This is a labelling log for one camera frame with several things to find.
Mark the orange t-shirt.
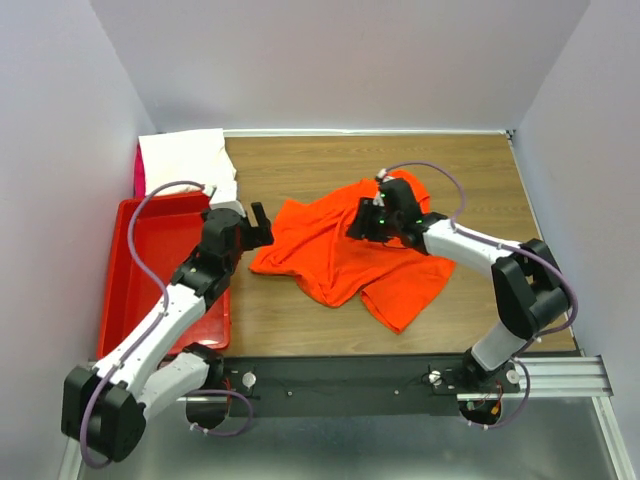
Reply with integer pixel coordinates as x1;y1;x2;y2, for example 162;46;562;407
249;179;456;334

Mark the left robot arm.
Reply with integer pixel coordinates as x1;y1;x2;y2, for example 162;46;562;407
61;201;274;469

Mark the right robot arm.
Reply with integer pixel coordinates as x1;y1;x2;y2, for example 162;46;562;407
347;177;578;388

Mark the red plastic bin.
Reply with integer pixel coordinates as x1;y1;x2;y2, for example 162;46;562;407
95;192;234;362

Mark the folded white t-shirt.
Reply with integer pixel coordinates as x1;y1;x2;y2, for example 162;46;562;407
138;128;237;196

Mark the folded pink t-shirt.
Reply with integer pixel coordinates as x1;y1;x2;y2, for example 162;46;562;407
133;145;146;198

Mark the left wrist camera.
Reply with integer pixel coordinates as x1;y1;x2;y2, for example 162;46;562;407
202;181;245;216

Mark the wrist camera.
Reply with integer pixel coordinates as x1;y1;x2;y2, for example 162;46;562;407
373;168;394;207
202;181;245;216

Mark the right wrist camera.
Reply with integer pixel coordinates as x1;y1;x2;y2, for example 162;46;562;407
373;168;394;207

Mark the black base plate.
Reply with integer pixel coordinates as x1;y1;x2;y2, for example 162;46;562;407
187;354;520;419

